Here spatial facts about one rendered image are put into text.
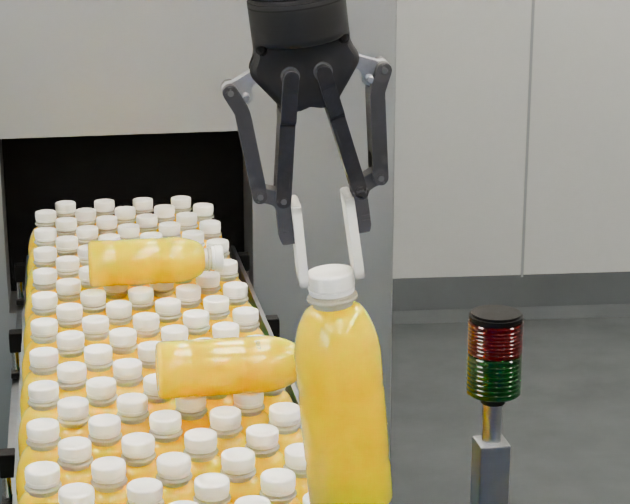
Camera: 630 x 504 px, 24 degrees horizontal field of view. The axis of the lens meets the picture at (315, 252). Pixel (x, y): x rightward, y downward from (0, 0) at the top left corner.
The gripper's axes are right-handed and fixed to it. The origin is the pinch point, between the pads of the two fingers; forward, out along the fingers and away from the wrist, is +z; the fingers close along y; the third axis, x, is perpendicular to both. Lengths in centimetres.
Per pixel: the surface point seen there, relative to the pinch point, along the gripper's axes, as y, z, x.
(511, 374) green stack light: 23, 34, 39
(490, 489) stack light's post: 19, 49, 39
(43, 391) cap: -32, 38, 61
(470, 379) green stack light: 18, 35, 40
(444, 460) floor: 52, 174, 265
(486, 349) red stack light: 20, 31, 39
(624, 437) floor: 109, 182, 275
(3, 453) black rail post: -41, 50, 71
